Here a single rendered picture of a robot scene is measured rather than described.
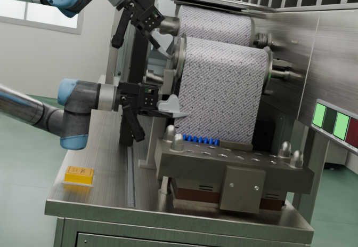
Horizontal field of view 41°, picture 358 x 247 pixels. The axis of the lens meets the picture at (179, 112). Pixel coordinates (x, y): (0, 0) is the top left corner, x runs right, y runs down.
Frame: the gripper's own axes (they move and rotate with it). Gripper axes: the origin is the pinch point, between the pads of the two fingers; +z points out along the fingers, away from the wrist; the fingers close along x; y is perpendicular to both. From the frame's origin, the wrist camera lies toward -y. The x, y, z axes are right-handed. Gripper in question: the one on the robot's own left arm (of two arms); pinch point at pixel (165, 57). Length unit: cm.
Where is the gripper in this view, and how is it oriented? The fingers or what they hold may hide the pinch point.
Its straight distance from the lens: 140.8
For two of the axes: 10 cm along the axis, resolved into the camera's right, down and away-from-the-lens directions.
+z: 6.5, 7.2, 2.2
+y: 7.5, -6.6, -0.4
